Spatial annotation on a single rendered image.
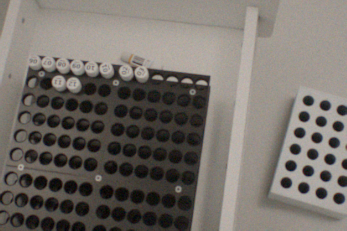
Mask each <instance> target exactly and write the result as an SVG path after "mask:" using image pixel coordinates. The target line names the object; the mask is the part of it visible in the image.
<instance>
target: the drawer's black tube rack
mask: <svg viewBox="0 0 347 231"><path fill-rule="evenodd" d="M119 68H120V64H119V65H118V70H117V74H116V80H115V81H113V82H104V81H95V80H90V79H78V80H79V82H80V83H81V86H82V88H81V91H80V92H78V93H72V92H71V91H70V90H69V89H68V88H66V90H64V91H62V92H59V91H57V90H56V89H55V88H54V86H53V84H52V81H53V79H54V77H56V76H54V75H48V74H45V73H44V72H43V71H41V72H39V73H30V72H28V73H27V75H26V78H25V85H24V90H23V92H22V98H21V100H20V105H19V112H18V115H17V119H16V122H15V127H14V134H13V137H12V142H11V146H10V149H9V156H8V159H7V164H6V167H5V171H4V178H3V181H2V185H1V190H0V214H1V213H3V212H6V215H5V221H4V224H0V231H191V226H192V222H193V215H194V210H195V198H196V190H197V185H198V177H199V172H200V165H201V157H202V148H203V139H204V132H205V127H206V119H207V115H208V107H209V95H210V90H211V86H209V94H202V93H198V92H196V91H195V90H193V89H192V90H190V91H179V90H170V89H161V88H155V87H146V86H141V85H132V84H119V82H118V81H117V78H118V71H119ZM31 79H36V82H35V86H34V87H29V82H30V80H31ZM28 96H32V99H31V102H30V105H25V98H27V97H28ZM25 113H28V117H27V121H26V123H21V122H20V117H21V116H22V115H24V114H25ZM21 131H24V136H23V139H22V142H18V141H17V139H16V137H17V135H18V134H19V132H21ZM15 150H20V154H19V159H18V160H13V158H12V155H13V153H14V151H15ZM12 173H15V177H14V181H13V184H12V185H9V184H8V183H7V178H8V176H9V175H10V174H12ZM6 193H10V198H9V203H8V204H5V203H4V202H3V200H2V199H3V196H4V195H5V194H6Z"/></svg>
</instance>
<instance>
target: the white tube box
mask: <svg viewBox="0 0 347 231"><path fill-rule="evenodd" d="M268 198H270V199H275V200H277V201H281V202H283V203H286V204H290V205H294V206H297V207H301V208H303V209H307V210H311V211H314V212H317V213H319V214H323V215H328V216H330V217H334V218H336V219H339V220H342V219H344V218H345V217H346V216H347V98H342V97H338V96H336V95H332V94H328V93H325V92H320V91H318V90H314V89H310V88H308V87H303V86H301V85H300V86H299V89H298V91H297V94H296V97H295V100H294V104H293V106H292V110H291V116H290V118H289V122H288V126H287V128H286V132H285V135H284V141H283V144H282V147H281V150H280V153H279V157H278V163H277V165H276V169H275V173H274V175H273V179H272V182H271V188H270V191H269V194H268Z"/></svg>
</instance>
